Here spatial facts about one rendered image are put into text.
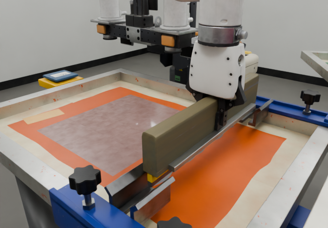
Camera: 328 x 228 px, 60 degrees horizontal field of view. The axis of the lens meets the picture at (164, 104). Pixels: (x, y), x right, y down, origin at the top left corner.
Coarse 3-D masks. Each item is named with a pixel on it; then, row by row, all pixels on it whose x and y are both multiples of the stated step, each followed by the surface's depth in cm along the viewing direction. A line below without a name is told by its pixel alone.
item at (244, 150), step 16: (96, 96) 96; (112, 96) 96; (128, 96) 96; (144, 96) 96; (96, 112) 84; (112, 112) 84; (128, 112) 84; (144, 112) 84; (160, 112) 84; (176, 112) 84; (144, 128) 75; (240, 128) 75; (224, 144) 68; (240, 144) 68; (256, 144) 68; (272, 144) 68; (224, 160) 62; (240, 160) 62; (256, 160) 62
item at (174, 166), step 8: (240, 112) 64; (248, 112) 66; (232, 120) 61; (224, 128) 57; (208, 136) 55; (216, 136) 55; (200, 144) 52; (208, 144) 53; (184, 152) 50; (192, 152) 50; (176, 160) 48; (184, 160) 48; (168, 168) 47; (176, 168) 46
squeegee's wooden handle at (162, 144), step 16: (256, 80) 68; (208, 96) 56; (192, 112) 49; (208, 112) 53; (160, 128) 44; (176, 128) 46; (192, 128) 50; (208, 128) 55; (144, 144) 44; (160, 144) 43; (176, 144) 47; (192, 144) 51; (144, 160) 45; (160, 160) 44
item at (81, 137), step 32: (32, 128) 75; (64, 128) 75; (96, 128) 75; (128, 128) 75; (64, 160) 62; (96, 160) 62; (128, 160) 62; (192, 160) 62; (192, 192) 52; (224, 192) 52; (192, 224) 45
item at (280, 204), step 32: (32, 96) 87; (64, 96) 94; (192, 96) 92; (288, 128) 74; (320, 128) 68; (0, 160) 60; (32, 160) 56; (320, 160) 58; (288, 192) 47; (256, 224) 41
